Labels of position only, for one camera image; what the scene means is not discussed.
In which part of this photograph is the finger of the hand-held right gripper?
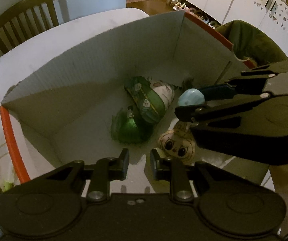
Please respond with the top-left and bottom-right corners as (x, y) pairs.
(198, 60), (288, 101)
(174, 92), (272, 154)

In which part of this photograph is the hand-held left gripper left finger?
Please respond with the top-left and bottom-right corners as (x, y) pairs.
(45, 148), (130, 202)

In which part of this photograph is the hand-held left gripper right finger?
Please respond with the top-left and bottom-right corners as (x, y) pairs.
(150, 149), (234, 204)

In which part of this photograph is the light blue round object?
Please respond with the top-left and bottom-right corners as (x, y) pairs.
(178, 88), (206, 107)

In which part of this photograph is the big-eyed plush doll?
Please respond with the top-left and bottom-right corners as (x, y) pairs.
(158, 123), (197, 166)

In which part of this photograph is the shiny green wrapper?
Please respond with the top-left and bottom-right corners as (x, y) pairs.
(111, 105), (154, 145)

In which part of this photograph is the green patterned doll packet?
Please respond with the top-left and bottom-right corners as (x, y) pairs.
(124, 77), (176, 125)

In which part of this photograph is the red shoebox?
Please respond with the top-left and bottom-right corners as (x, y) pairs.
(0, 10), (253, 184)

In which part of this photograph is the green upholstered chair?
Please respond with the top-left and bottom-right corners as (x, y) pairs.
(215, 19), (288, 68)

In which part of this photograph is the row of shoes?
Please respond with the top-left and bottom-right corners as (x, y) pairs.
(168, 0), (221, 29)

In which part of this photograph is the light green tube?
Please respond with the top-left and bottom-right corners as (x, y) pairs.
(2, 178), (15, 191)

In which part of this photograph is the brown wooden chair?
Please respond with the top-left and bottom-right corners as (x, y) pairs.
(0, 0), (59, 54)

